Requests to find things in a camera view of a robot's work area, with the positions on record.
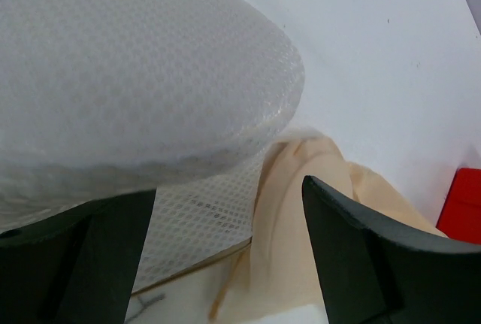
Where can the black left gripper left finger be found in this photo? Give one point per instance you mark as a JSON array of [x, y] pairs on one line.
[[78, 266]]

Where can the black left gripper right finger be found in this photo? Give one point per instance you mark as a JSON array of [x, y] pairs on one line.
[[374, 269]]

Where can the beige bra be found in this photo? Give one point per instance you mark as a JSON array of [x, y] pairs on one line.
[[278, 273]]

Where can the red plastic tray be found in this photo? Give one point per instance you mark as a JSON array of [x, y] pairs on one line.
[[460, 218]]

